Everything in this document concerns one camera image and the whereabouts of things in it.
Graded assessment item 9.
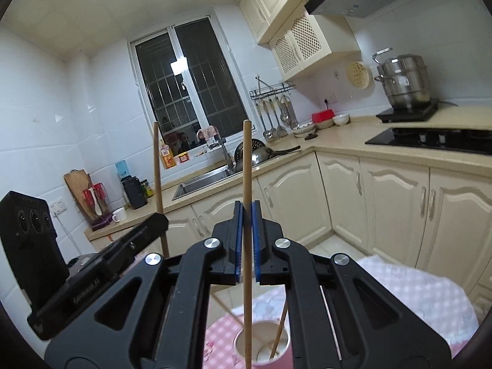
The stainless steel sink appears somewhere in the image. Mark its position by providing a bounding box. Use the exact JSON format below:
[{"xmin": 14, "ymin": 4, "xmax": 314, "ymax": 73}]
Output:
[{"xmin": 172, "ymin": 165, "xmax": 235, "ymax": 201}]

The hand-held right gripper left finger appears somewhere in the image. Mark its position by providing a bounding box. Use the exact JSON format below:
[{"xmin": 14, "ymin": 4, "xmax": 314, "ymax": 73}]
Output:
[{"xmin": 44, "ymin": 200, "xmax": 244, "ymax": 369}]

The beige stone board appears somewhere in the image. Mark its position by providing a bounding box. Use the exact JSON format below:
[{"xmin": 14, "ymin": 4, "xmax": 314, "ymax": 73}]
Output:
[{"xmin": 386, "ymin": 105, "xmax": 492, "ymax": 131}]

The cream round perforated tray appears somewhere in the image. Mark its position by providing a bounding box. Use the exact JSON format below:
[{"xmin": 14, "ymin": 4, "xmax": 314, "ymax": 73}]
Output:
[{"xmin": 347, "ymin": 61, "xmax": 372, "ymax": 90}]

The wire utensil rack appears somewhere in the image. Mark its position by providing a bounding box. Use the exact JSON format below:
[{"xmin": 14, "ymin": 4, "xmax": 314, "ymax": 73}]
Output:
[{"xmin": 249, "ymin": 75, "xmax": 296, "ymax": 103}]

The black gas stove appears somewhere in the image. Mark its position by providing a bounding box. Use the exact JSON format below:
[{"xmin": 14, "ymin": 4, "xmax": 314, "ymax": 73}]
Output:
[{"xmin": 364, "ymin": 128, "xmax": 492, "ymax": 157}]

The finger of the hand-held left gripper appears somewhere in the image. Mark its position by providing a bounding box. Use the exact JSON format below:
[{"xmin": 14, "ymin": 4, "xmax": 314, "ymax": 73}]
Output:
[{"xmin": 103, "ymin": 213, "xmax": 170, "ymax": 274}]

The barred kitchen window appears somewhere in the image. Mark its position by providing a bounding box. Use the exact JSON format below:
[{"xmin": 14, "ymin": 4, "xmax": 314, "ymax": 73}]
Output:
[{"xmin": 127, "ymin": 14, "xmax": 250, "ymax": 150}]

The cream lattice door cabinet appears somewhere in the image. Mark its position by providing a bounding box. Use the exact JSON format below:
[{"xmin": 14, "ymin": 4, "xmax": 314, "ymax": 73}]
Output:
[{"xmin": 268, "ymin": 10, "xmax": 362, "ymax": 80}]

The red utensil holder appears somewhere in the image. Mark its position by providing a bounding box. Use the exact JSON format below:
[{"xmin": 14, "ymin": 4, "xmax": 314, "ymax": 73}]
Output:
[{"xmin": 82, "ymin": 182, "xmax": 110, "ymax": 220}]

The steel colander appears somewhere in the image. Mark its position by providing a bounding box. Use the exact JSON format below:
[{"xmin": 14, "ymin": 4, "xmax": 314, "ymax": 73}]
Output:
[{"xmin": 234, "ymin": 139, "xmax": 270, "ymax": 172}]

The steel slotted spatula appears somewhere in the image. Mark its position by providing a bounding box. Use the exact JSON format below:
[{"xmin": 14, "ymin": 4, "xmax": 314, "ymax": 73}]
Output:
[{"xmin": 270, "ymin": 98, "xmax": 288, "ymax": 139}]

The black induction cooker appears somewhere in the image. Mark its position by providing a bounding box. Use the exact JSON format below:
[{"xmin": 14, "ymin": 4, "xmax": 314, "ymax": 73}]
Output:
[{"xmin": 375, "ymin": 97, "xmax": 441, "ymax": 124}]

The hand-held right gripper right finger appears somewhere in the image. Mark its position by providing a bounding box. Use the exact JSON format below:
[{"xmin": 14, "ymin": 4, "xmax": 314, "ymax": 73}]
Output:
[{"xmin": 251, "ymin": 199, "xmax": 451, "ymax": 369}]

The orange bottle on sill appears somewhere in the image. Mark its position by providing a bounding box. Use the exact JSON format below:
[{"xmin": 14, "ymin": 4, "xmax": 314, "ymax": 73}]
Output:
[{"xmin": 159, "ymin": 140, "xmax": 177, "ymax": 169}]

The long wooden chopstick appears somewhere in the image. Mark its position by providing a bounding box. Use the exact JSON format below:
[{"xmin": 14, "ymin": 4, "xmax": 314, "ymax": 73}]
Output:
[
  {"xmin": 243, "ymin": 120, "xmax": 253, "ymax": 369},
  {"xmin": 270, "ymin": 307, "xmax": 288, "ymax": 360},
  {"xmin": 153, "ymin": 121, "xmax": 170, "ymax": 258}
]

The shallow white dish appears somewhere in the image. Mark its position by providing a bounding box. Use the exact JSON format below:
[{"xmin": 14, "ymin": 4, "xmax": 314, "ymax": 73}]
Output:
[{"xmin": 291, "ymin": 122, "xmax": 316, "ymax": 138}]

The purple tray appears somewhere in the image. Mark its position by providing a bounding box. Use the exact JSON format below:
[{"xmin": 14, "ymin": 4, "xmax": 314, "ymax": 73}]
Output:
[{"xmin": 91, "ymin": 215, "xmax": 113, "ymax": 232}]

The pink cup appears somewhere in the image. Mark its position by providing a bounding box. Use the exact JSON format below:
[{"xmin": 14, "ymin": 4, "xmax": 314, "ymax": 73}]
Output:
[{"xmin": 234, "ymin": 320, "xmax": 293, "ymax": 369}]

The steel ladle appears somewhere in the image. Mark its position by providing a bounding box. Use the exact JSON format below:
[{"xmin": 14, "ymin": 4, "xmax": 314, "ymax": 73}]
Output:
[{"xmin": 257, "ymin": 100, "xmax": 273, "ymax": 141}]

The wooden cutting board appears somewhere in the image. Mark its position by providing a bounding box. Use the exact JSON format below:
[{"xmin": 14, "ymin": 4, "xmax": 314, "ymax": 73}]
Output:
[{"xmin": 63, "ymin": 169, "xmax": 99, "ymax": 222}]

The steel faucet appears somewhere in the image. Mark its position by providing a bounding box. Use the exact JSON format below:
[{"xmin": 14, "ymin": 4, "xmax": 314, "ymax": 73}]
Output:
[{"xmin": 197, "ymin": 129, "xmax": 235, "ymax": 174}]

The small steel skimmer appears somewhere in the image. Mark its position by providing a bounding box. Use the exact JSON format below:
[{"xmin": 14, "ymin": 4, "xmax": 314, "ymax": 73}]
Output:
[{"xmin": 279, "ymin": 96, "xmax": 292, "ymax": 124}]

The black kettle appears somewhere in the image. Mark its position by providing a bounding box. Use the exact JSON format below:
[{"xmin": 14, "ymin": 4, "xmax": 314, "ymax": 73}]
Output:
[{"xmin": 120, "ymin": 176, "xmax": 149, "ymax": 210}]

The stainless steel steamer pot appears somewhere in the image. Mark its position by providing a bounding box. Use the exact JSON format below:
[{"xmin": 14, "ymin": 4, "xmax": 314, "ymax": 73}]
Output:
[{"xmin": 372, "ymin": 48, "xmax": 433, "ymax": 109}]

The cream wall cabinet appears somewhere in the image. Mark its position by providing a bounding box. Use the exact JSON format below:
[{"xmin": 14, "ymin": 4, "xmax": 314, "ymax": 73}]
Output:
[{"xmin": 238, "ymin": 0, "xmax": 321, "ymax": 45}]

